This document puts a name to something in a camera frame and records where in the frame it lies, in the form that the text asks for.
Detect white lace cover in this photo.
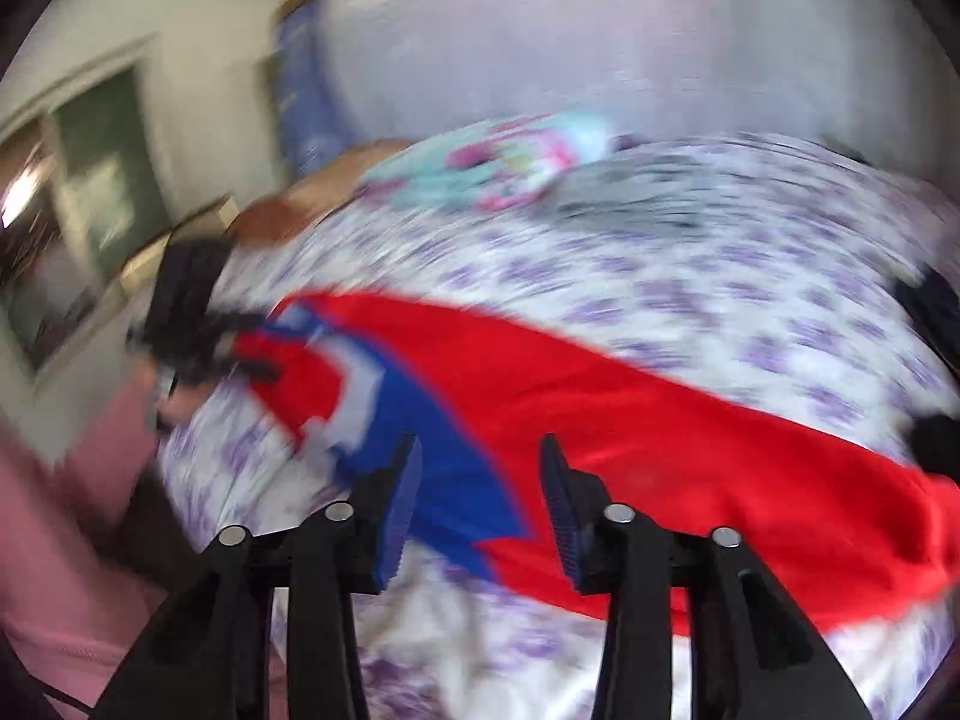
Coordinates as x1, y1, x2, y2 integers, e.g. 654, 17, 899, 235
319, 0, 901, 147

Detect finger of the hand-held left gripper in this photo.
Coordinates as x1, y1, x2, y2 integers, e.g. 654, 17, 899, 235
214, 310, 301, 337
214, 360, 284, 387

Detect purple floral bed sheet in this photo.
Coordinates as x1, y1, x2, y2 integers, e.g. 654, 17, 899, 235
154, 131, 953, 720

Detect grey folded pants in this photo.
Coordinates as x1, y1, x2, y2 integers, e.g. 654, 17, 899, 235
551, 161, 725, 235

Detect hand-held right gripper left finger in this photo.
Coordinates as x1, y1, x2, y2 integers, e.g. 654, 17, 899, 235
90, 433, 424, 720

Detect blue printed cloth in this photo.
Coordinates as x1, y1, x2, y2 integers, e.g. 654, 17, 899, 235
270, 0, 346, 185

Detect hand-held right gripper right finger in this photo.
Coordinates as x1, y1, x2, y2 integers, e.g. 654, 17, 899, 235
539, 433, 872, 720

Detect red blue white pants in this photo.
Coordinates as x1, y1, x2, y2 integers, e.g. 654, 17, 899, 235
232, 291, 957, 635

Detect window with pale frame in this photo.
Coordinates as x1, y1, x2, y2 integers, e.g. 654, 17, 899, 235
0, 64, 175, 372

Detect dark navy pants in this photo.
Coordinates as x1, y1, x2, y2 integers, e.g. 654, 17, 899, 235
894, 261, 960, 380

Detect folded teal floral quilt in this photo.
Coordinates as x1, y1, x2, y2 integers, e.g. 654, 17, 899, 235
356, 111, 612, 212

